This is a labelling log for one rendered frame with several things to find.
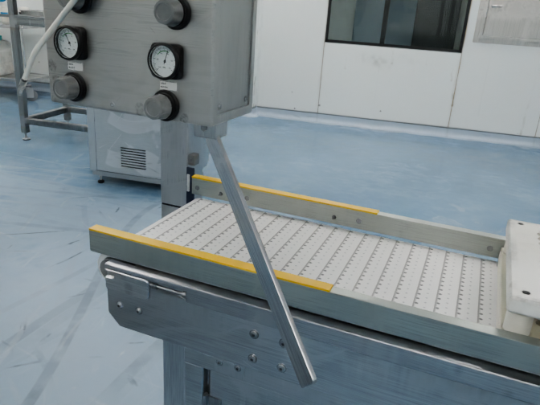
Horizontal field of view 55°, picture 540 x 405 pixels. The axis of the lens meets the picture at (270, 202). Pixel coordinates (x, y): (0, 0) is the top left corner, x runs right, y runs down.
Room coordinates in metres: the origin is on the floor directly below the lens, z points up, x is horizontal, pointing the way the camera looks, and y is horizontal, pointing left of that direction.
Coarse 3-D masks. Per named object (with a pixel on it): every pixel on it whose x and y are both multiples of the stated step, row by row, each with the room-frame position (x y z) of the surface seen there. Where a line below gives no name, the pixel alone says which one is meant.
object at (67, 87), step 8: (72, 64) 0.60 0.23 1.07; (80, 64) 0.59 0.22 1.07; (72, 72) 0.59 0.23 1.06; (56, 80) 0.58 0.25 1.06; (64, 80) 0.57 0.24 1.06; (72, 80) 0.58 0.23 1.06; (80, 80) 0.59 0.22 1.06; (56, 88) 0.58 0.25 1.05; (64, 88) 0.57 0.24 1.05; (72, 88) 0.58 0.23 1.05; (80, 88) 0.59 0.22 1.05; (64, 96) 0.57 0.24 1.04; (72, 96) 0.58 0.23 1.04; (80, 96) 0.59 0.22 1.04
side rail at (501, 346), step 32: (128, 256) 0.61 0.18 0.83; (160, 256) 0.59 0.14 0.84; (256, 288) 0.54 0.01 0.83; (288, 288) 0.53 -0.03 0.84; (352, 320) 0.50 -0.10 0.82; (384, 320) 0.49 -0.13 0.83; (416, 320) 0.48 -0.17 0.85; (448, 320) 0.47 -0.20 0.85; (480, 352) 0.45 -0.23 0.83; (512, 352) 0.44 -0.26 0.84
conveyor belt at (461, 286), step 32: (160, 224) 0.75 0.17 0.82; (192, 224) 0.76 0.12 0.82; (224, 224) 0.76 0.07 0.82; (256, 224) 0.77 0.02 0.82; (288, 224) 0.78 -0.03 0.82; (320, 224) 0.79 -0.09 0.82; (224, 256) 0.65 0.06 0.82; (288, 256) 0.66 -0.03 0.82; (320, 256) 0.67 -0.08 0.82; (352, 256) 0.68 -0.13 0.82; (384, 256) 0.69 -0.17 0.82; (416, 256) 0.69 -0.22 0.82; (448, 256) 0.70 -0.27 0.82; (352, 288) 0.58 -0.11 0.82; (384, 288) 0.59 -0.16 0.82; (416, 288) 0.60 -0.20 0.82; (448, 288) 0.60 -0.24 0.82; (480, 288) 0.61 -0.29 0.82; (480, 320) 0.53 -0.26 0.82
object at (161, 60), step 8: (152, 48) 0.54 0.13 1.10; (160, 48) 0.54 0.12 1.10; (168, 48) 0.54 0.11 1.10; (176, 48) 0.54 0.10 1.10; (152, 56) 0.54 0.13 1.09; (160, 56) 0.54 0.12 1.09; (168, 56) 0.54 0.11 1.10; (176, 56) 0.53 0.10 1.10; (152, 64) 0.54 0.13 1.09; (160, 64) 0.54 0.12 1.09; (168, 64) 0.54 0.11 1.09; (176, 64) 0.53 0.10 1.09; (152, 72) 0.54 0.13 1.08; (160, 72) 0.54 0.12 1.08; (168, 72) 0.54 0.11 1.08; (176, 72) 0.53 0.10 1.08
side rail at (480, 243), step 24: (192, 192) 0.89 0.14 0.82; (216, 192) 0.87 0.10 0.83; (264, 192) 0.83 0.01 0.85; (312, 216) 0.80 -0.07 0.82; (336, 216) 0.79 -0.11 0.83; (360, 216) 0.77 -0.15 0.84; (384, 216) 0.76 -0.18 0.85; (432, 240) 0.73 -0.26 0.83; (456, 240) 0.72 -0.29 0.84; (480, 240) 0.71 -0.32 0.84; (504, 240) 0.70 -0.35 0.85
